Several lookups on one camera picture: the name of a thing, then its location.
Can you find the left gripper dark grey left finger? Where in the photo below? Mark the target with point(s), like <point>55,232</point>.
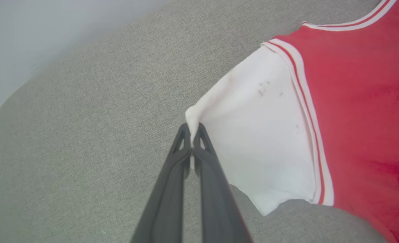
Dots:
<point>169,202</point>

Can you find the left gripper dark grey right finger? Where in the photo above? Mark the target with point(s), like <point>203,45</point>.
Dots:
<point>216,202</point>

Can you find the red and white jersey shirt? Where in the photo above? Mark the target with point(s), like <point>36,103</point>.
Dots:
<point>260,135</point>

